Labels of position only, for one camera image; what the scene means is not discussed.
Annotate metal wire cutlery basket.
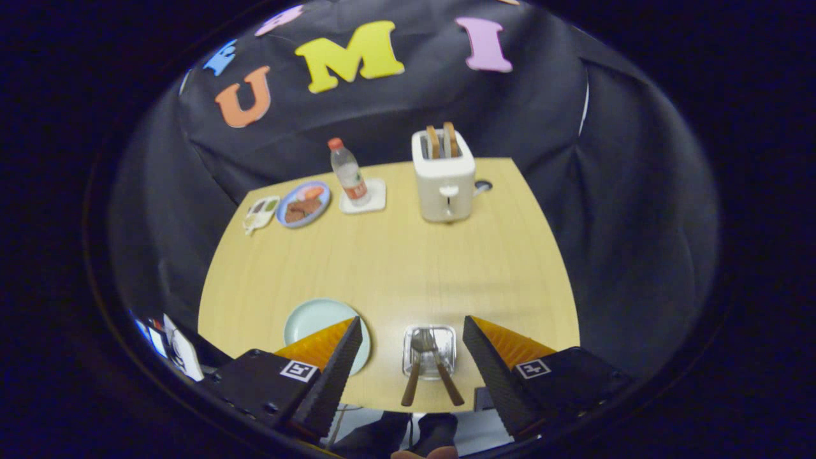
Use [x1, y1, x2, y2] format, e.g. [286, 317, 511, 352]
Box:
[402, 325, 457, 381]

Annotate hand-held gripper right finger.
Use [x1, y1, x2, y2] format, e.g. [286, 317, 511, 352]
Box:
[462, 315, 635, 442]

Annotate wooden handled metal fork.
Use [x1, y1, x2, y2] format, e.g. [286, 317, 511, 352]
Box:
[424, 328, 465, 407]

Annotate person's legs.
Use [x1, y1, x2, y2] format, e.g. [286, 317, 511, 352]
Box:
[331, 411, 460, 458]

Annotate pale green plate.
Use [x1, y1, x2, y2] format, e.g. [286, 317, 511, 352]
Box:
[284, 298, 371, 377]

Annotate white sauce palette tray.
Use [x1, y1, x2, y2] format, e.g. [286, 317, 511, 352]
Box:
[242, 196, 281, 235]

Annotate white square coaster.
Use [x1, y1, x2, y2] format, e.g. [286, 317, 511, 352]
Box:
[339, 178, 388, 214]

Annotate clear water bottle red label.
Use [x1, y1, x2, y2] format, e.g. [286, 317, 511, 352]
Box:
[328, 138, 372, 208]

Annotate white paper sheet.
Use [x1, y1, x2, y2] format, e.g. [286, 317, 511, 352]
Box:
[163, 314, 205, 382]

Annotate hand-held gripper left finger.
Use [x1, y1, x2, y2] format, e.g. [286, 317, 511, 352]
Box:
[203, 316, 364, 444]

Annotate glowing blue screen device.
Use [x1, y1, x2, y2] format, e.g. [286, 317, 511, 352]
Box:
[131, 310, 168, 358]

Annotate brown meat pieces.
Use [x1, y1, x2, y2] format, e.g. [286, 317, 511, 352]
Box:
[285, 198, 323, 223]

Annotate white toaster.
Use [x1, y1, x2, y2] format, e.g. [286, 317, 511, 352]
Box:
[411, 127, 477, 224]

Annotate wooden handled metal spoon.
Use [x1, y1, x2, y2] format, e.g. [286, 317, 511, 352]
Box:
[400, 331, 431, 407]

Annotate blue rimmed plate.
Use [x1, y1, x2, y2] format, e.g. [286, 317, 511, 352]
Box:
[275, 181, 332, 229]

